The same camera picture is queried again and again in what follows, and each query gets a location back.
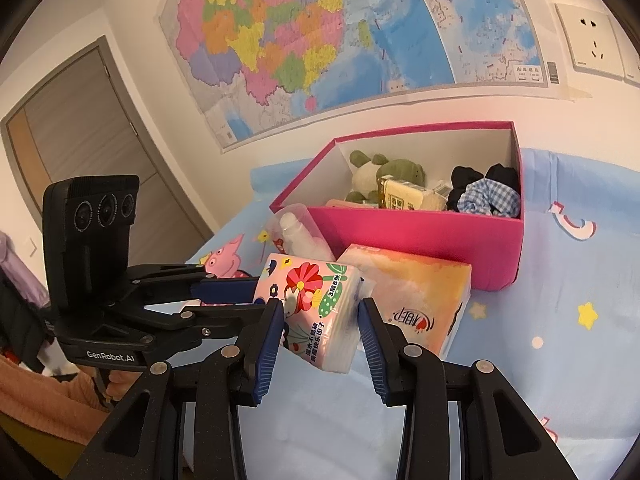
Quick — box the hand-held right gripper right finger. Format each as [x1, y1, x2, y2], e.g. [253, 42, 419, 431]
[357, 298, 576, 480]

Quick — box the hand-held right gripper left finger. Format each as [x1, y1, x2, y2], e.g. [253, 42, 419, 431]
[65, 300, 286, 480]

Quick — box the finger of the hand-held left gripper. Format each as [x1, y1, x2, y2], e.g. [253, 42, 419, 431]
[145, 304, 271, 347]
[126, 262, 262, 307]

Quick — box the floral pink tissue pack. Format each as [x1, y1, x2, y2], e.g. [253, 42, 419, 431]
[252, 252, 376, 375]

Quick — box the pink cardboard box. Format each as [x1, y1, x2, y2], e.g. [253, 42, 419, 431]
[270, 121, 525, 292]

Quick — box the yellow tissue pack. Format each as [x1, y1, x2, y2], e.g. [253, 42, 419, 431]
[377, 175, 448, 212]

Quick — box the green frog plush toy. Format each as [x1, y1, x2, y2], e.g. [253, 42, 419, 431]
[345, 150, 426, 203]

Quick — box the blue checkered scrunchie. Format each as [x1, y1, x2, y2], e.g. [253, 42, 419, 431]
[457, 180, 520, 218]

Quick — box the black fabric bundle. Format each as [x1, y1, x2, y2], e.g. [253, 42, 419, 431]
[446, 164, 520, 211]

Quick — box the person's left forearm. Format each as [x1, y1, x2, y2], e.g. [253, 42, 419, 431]
[0, 357, 151, 443]

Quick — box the purple hanging garment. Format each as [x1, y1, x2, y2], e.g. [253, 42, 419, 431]
[0, 232, 48, 306]

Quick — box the pastel orange tissue pack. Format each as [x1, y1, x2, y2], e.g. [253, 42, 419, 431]
[336, 243, 472, 360]

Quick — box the black hanging garment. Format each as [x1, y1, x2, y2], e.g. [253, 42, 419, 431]
[0, 270, 56, 376]

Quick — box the white lotion bottle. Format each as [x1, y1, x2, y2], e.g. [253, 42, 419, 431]
[263, 203, 333, 263]

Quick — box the grey wooden door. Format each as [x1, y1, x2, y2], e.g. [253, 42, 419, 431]
[0, 36, 216, 261]

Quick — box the colourful wall map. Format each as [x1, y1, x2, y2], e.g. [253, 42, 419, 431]
[159, 0, 568, 153]

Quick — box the white wall socket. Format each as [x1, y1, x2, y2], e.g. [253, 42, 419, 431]
[555, 3, 626, 78]

